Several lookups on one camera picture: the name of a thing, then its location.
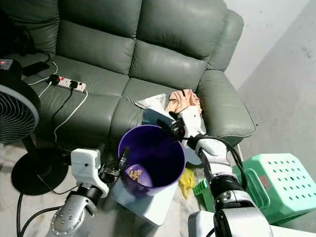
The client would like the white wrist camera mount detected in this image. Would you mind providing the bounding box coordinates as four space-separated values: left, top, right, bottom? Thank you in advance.
71 148 109 198
178 106 204 136

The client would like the brown paper ball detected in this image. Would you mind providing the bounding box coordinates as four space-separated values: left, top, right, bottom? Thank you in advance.
128 168 145 180

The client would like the purple plastic rubbish bin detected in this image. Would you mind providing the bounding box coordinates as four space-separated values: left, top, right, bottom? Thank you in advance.
118 124 187 190

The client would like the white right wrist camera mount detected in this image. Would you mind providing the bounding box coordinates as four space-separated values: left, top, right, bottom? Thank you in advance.
178 106 204 136

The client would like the yellow cloth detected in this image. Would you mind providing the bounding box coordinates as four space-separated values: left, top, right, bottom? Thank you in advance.
179 168 197 200

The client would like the green leather sofa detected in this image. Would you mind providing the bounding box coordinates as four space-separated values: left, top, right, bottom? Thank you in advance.
0 0 257 149

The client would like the white power cable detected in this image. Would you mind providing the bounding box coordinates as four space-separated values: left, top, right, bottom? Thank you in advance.
53 90 88 144

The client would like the black flat device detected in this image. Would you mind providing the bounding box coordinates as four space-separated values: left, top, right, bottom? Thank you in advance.
28 62 51 76

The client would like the white power strip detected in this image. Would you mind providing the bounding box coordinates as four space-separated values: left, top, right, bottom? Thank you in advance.
48 74 87 93

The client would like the thick black floor cable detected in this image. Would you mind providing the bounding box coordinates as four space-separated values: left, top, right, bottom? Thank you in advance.
17 163 75 237

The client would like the green plastic stool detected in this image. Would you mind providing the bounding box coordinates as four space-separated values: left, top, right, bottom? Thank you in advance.
194 153 316 225

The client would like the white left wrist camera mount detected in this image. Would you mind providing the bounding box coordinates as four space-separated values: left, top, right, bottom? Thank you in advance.
71 148 109 198

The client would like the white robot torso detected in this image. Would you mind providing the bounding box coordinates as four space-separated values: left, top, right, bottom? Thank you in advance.
188 210 316 237

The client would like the black standing fan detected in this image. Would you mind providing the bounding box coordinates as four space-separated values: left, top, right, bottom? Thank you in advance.
0 58 69 196

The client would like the peach crumpled cloth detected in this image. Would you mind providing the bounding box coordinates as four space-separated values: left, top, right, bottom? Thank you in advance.
165 89 201 117

